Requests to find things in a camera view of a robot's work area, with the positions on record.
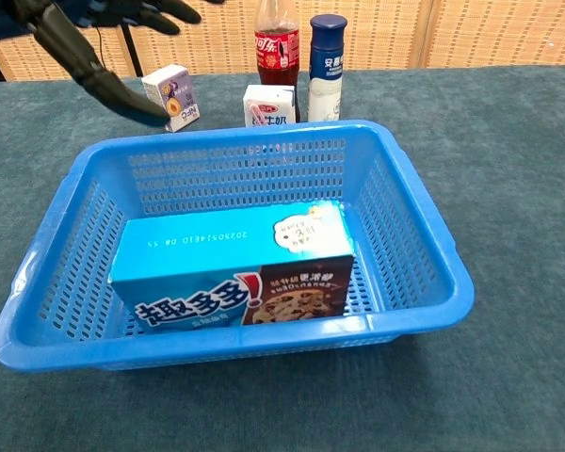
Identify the bamboo folding screen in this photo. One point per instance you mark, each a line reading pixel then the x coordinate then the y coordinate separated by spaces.
pixel 452 33

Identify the blue cookie box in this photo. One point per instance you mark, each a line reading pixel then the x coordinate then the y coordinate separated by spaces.
pixel 207 245

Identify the black stand pole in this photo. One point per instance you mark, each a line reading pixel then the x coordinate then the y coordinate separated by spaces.
pixel 132 52

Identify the white bottle with navy cap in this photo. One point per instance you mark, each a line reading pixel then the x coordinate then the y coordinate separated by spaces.
pixel 327 70

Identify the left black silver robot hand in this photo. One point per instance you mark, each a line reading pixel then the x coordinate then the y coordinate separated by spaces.
pixel 94 70

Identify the purple white milk carton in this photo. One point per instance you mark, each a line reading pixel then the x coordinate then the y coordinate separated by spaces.
pixel 179 92

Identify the cola bottle with red cap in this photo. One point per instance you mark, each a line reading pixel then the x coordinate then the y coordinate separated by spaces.
pixel 278 52

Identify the teal table cloth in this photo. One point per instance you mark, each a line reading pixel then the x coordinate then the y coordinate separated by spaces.
pixel 499 188

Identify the white red milk carton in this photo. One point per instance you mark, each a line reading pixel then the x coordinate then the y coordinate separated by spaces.
pixel 268 106

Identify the blue plastic mesh basket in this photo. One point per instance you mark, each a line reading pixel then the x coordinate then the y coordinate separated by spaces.
pixel 405 263

